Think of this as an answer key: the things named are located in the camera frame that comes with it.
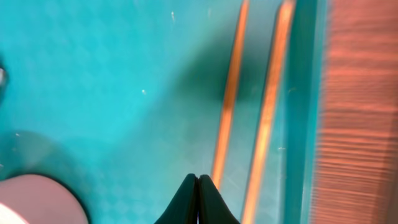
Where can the pink bowl with food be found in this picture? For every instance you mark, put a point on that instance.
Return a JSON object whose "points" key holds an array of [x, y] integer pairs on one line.
{"points": [[35, 199]]}

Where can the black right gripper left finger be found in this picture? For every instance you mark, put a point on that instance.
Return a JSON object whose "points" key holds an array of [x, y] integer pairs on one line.
{"points": [[183, 208]]}

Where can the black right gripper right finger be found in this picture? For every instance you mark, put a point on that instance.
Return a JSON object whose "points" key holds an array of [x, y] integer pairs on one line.
{"points": [[212, 208]]}

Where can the teal plastic tray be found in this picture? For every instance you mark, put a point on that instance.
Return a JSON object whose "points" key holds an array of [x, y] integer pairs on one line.
{"points": [[120, 100]]}

